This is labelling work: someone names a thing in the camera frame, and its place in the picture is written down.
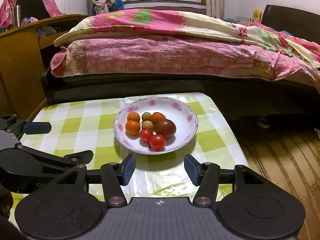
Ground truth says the steel thermos bottle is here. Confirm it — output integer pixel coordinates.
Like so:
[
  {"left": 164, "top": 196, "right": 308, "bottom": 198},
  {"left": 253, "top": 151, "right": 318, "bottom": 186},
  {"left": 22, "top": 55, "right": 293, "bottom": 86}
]
[{"left": 12, "top": 5, "right": 21, "bottom": 28}]

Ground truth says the white floral plate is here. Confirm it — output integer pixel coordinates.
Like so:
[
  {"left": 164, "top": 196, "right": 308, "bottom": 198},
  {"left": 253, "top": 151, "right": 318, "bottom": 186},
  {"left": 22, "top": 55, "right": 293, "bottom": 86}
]
[{"left": 113, "top": 96, "right": 199, "bottom": 155}]

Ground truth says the pink floral bed sheet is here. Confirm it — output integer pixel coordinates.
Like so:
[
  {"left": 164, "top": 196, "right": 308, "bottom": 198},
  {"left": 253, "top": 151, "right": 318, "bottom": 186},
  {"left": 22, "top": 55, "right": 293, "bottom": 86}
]
[{"left": 50, "top": 35, "right": 319, "bottom": 89}]

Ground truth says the pink cloth on chair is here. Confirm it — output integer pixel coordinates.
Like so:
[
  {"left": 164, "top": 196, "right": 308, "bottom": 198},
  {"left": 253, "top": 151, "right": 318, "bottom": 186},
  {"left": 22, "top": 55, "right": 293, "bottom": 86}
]
[{"left": 1, "top": 0, "right": 64, "bottom": 29}]

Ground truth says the green checked tablecloth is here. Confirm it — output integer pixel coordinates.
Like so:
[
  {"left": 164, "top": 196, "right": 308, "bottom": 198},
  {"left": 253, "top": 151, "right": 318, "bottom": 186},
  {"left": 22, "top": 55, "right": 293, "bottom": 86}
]
[{"left": 21, "top": 93, "right": 247, "bottom": 198}]

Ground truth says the small orange mandarin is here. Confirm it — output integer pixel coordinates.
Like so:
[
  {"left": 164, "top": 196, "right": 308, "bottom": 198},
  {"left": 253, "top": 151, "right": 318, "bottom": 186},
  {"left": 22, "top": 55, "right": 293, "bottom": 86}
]
[
  {"left": 150, "top": 112, "right": 166, "bottom": 125},
  {"left": 127, "top": 112, "right": 140, "bottom": 122},
  {"left": 125, "top": 120, "right": 140, "bottom": 135}
]

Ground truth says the yellow cartoon box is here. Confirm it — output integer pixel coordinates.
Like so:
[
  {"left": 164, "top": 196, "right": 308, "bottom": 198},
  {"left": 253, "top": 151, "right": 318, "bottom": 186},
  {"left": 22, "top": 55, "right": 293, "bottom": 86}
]
[{"left": 252, "top": 10, "right": 263, "bottom": 23}]

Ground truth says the dark purple tomato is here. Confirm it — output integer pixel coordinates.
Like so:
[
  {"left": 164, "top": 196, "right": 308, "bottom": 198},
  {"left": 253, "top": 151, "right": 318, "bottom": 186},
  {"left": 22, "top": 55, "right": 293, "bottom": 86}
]
[{"left": 156, "top": 119, "right": 176, "bottom": 139}]

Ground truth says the dark wooden headboard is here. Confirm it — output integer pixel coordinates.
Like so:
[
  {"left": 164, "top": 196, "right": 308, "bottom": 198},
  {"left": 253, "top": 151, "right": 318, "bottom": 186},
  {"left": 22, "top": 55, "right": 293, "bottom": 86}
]
[{"left": 261, "top": 5, "right": 320, "bottom": 44}]

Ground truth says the red cherry tomato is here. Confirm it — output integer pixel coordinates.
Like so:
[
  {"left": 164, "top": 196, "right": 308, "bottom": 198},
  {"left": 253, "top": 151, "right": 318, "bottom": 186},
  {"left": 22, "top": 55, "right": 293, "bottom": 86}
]
[
  {"left": 149, "top": 134, "right": 166, "bottom": 151},
  {"left": 139, "top": 128, "right": 153, "bottom": 144}
]

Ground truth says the tan longan fruit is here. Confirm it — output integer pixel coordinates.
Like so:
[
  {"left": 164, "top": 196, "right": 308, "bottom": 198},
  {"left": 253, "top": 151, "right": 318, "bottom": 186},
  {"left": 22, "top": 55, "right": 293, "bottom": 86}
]
[
  {"left": 142, "top": 112, "right": 152, "bottom": 121},
  {"left": 142, "top": 120, "right": 154, "bottom": 131}
]

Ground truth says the wooden desk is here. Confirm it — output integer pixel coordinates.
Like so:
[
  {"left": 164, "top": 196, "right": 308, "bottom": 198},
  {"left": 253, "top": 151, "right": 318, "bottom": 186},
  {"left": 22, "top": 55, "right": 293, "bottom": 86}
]
[{"left": 1, "top": 14, "right": 87, "bottom": 119}]

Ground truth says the colourful floral quilt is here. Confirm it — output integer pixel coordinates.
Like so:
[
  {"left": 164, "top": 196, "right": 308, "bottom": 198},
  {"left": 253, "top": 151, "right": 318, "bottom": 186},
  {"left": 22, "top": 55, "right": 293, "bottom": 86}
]
[{"left": 54, "top": 9, "right": 319, "bottom": 67}]

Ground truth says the blue clothes pile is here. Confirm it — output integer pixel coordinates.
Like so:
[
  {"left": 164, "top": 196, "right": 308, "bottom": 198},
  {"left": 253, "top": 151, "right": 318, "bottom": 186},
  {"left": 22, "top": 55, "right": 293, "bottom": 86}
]
[{"left": 92, "top": 0, "right": 125, "bottom": 15}]

